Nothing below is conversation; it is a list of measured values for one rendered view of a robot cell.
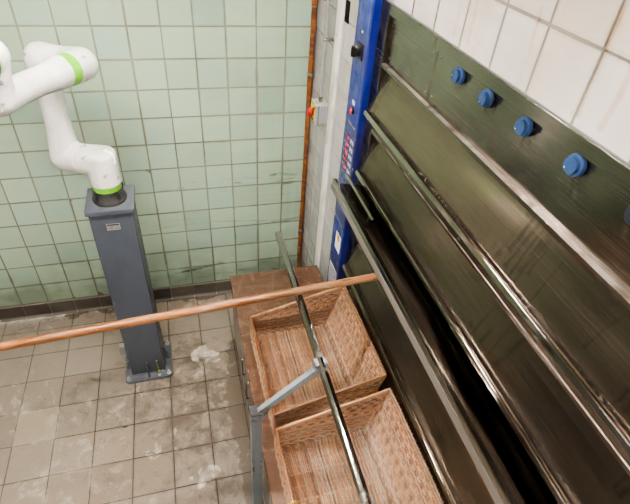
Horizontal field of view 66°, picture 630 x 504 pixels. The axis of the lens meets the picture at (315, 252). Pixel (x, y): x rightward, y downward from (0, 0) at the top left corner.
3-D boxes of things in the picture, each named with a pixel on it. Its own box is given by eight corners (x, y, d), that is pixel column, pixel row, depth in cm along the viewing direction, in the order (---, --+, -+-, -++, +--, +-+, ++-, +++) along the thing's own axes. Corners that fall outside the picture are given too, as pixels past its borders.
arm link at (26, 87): (43, 51, 170) (73, 59, 170) (48, 83, 177) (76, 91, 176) (-39, 79, 141) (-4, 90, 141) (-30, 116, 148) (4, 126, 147)
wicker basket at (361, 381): (340, 320, 255) (345, 282, 238) (379, 413, 214) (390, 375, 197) (248, 335, 243) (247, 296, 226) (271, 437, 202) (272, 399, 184)
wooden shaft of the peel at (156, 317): (-1, 353, 155) (-5, 347, 153) (0, 346, 157) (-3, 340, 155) (461, 265, 203) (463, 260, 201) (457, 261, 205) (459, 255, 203)
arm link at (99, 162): (96, 176, 222) (87, 138, 210) (128, 182, 220) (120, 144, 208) (80, 190, 212) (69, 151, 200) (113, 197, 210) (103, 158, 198)
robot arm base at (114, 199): (95, 178, 231) (92, 167, 228) (128, 175, 235) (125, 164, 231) (91, 209, 212) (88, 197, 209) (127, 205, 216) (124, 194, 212)
